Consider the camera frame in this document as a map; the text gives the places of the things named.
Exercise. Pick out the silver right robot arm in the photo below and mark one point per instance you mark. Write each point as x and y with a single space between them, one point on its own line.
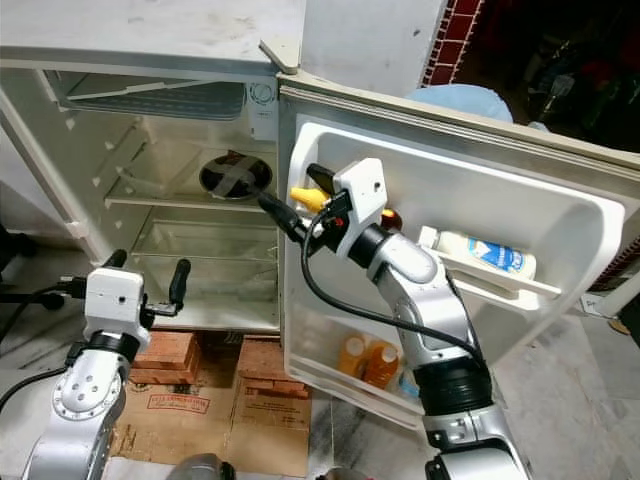
435 300

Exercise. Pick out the orange juice bottle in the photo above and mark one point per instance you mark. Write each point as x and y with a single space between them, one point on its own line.
382 365
352 358

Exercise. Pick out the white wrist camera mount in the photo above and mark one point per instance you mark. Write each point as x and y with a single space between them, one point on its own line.
115 300
360 190

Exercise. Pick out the clear crisper drawer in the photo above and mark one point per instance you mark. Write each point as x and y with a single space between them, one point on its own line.
210 260

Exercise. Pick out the white thermostat dial panel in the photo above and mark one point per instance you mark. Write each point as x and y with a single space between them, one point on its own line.
262 95

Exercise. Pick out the grey robot body part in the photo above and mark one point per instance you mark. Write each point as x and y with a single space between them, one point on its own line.
205 467

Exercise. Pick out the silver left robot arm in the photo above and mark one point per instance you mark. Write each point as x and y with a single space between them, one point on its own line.
85 400

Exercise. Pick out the black bag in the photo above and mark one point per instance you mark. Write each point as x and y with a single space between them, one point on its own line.
15 262

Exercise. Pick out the black round bowl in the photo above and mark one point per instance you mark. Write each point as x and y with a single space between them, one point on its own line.
220 178

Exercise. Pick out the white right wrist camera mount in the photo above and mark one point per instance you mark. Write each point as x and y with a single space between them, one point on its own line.
360 190

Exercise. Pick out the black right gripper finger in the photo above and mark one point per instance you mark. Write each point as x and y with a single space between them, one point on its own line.
322 177
285 215

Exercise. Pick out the brown cardboard sheet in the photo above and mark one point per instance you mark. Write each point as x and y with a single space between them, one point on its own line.
180 430

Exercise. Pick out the light blue container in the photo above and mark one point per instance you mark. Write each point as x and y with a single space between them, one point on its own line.
460 100

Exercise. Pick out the white door bin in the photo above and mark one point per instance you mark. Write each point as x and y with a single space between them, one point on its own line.
345 395

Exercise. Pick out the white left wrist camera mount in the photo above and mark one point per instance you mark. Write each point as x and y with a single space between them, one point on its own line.
115 300

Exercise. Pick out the clear fridge shelf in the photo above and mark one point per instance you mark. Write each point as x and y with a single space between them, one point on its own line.
160 185

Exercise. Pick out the silver fridge door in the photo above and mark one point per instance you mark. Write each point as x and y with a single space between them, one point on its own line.
560 210

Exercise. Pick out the red brick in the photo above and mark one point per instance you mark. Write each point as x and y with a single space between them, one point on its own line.
272 385
168 345
168 373
272 355

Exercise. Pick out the fridge freezer compartment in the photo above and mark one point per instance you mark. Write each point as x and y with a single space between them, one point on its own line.
170 100

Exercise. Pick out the white milk bottle blue label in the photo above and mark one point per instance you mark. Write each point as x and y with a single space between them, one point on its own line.
490 255

